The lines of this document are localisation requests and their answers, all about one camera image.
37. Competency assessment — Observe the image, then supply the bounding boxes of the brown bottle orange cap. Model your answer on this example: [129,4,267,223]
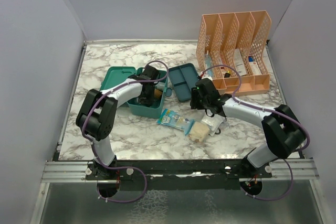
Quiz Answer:
[154,89,163,99]

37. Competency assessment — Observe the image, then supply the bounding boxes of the white bottle blue cap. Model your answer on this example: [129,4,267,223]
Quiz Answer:
[155,82,165,91]

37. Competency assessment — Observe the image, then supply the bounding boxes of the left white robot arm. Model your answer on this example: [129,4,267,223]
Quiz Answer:
[76,65,166,179]

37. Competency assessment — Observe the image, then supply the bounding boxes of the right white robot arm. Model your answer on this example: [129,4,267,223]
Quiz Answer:
[190,78,307,177]

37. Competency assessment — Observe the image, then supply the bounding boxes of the teal medicine kit box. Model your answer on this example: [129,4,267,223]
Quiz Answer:
[100,67,167,119]

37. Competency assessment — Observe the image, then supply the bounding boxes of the white red medicine box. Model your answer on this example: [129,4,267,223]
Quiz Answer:
[248,56,262,75]

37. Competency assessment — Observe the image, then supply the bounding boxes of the white gauze packet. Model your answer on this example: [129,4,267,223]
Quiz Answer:
[201,114,227,136]

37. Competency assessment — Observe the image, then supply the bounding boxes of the dark blue divided tray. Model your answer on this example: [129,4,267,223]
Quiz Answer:
[169,63,199,102]

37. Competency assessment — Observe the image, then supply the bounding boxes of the blue cotton swab packet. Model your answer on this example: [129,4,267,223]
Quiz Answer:
[157,109,195,135]

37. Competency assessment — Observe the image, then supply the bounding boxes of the cream cotton ball bag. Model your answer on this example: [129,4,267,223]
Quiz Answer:
[188,122,210,143]

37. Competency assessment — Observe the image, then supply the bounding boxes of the blue item in rack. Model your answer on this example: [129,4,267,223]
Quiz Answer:
[204,51,214,78]

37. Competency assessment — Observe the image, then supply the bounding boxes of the peach file organizer rack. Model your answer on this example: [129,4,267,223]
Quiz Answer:
[196,10,271,96]

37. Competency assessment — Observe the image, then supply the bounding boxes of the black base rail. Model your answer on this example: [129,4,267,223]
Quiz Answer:
[86,159,272,191]

